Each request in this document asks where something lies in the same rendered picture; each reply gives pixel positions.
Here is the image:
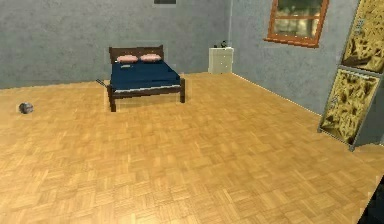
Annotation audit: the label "grey ball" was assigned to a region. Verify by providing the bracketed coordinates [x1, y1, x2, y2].
[18, 102, 34, 115]

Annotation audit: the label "pink pillow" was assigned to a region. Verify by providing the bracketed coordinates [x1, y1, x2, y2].
[139, 53, 163, 63]
[116, 54, 139, 65]

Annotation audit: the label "orange framed window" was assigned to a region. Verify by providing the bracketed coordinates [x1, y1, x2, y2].
[263, 0, 330, 49]

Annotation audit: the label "white chest of drawers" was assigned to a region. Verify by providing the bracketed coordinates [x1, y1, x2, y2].
[208, 46, 235, 75]

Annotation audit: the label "dark wooden bed blue mattress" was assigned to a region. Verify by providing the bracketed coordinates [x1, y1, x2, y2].
[106, 44, 186, 113]

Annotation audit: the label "grey cupboard yellow patterned doors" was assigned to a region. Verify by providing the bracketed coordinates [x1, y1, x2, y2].
[316, 0, 384, 153]

